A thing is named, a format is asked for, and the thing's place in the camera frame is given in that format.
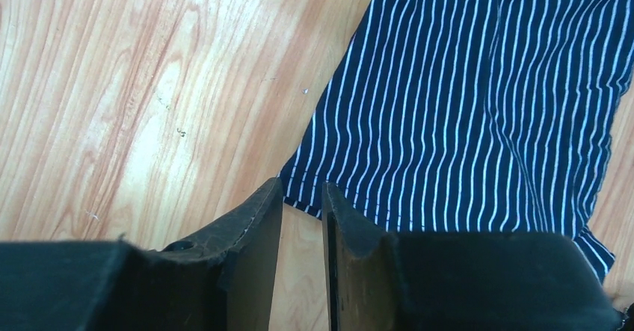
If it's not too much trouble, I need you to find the navy striped underwear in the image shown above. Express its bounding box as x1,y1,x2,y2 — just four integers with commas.
280,0,633,279

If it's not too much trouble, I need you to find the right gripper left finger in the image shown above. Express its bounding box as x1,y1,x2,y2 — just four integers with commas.
1,178,282,330

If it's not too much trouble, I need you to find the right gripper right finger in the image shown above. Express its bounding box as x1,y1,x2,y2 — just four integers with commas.
322,183,622,330

